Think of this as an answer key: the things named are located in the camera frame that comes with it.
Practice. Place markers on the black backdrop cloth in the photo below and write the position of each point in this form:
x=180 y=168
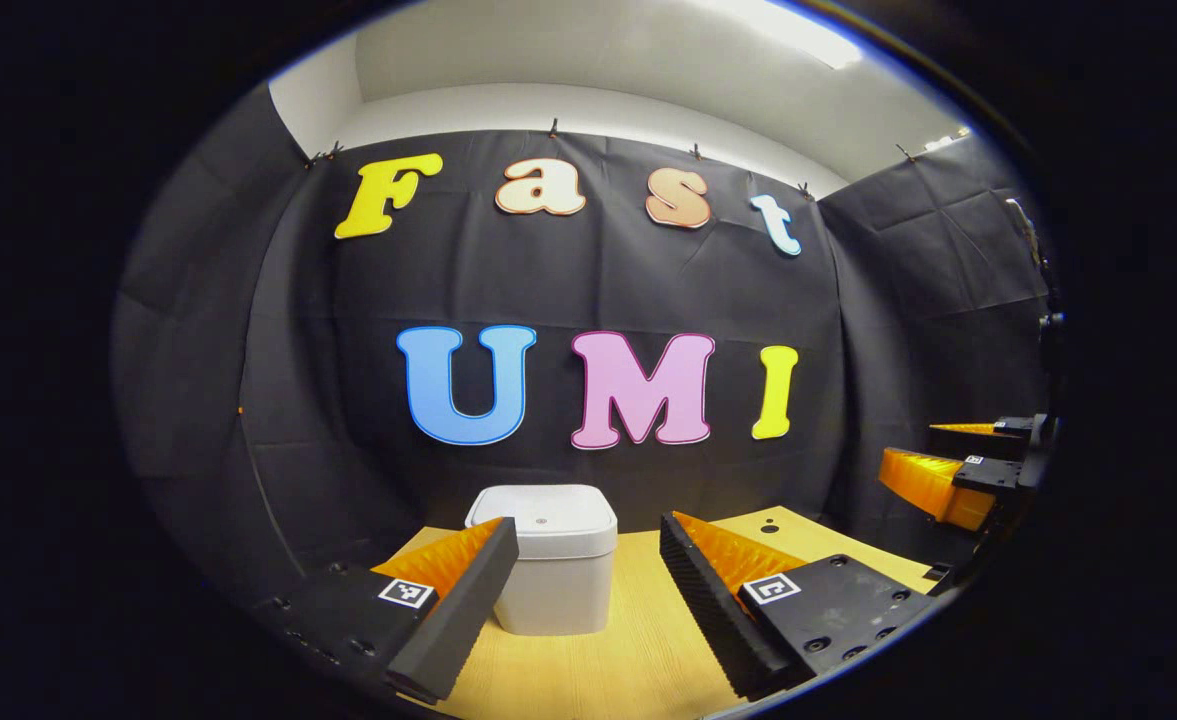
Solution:
x=568 y=280

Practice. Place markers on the wooden desktop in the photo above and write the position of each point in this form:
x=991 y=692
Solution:
x=638 y=660

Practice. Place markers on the white desktop garbage bin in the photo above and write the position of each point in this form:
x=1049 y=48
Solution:
x=558 y=580

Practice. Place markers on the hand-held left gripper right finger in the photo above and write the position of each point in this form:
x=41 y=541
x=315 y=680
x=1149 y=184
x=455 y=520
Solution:
x=705 y=610

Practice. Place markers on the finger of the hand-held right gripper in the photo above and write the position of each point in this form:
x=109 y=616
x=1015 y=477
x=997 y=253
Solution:
x=993 y=475
x=988 y=440

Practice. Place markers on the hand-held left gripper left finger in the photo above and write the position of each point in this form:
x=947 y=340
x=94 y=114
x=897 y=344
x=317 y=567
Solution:
x=458 y=620

